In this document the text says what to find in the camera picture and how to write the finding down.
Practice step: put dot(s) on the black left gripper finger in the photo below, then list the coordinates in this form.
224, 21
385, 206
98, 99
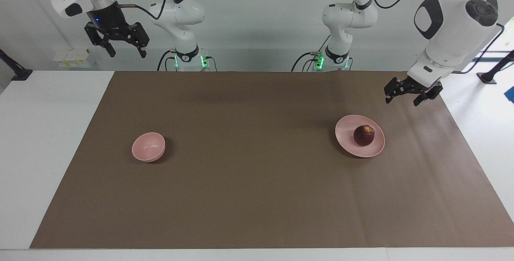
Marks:
395, 87
429, 96

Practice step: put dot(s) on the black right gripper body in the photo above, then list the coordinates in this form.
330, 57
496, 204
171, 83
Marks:
105, 20

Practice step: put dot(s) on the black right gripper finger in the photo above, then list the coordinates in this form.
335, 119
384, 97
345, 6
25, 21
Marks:
138, 36
98, 37

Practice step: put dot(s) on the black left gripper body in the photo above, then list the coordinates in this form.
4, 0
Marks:
421, 86

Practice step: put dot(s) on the dark red apple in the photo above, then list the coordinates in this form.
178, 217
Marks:
364, 135

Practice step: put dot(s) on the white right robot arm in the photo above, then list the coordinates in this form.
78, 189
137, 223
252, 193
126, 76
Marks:
180, 12

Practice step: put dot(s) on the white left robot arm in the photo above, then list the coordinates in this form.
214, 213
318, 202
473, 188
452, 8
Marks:
453, 32

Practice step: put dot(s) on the pink round plate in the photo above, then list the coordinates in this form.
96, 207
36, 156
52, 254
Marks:
345, 132

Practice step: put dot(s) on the pink small bowl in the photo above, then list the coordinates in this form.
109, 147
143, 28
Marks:
147, 147

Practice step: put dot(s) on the blue object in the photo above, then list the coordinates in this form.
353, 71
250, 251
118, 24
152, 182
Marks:
510, 94

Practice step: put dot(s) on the brown table mat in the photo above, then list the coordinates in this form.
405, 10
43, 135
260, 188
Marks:
257, 196

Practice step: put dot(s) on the white wall socket box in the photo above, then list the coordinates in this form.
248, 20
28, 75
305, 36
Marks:
74, 58

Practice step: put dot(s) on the black camera stand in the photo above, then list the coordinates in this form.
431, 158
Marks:
22, 75
488, 78

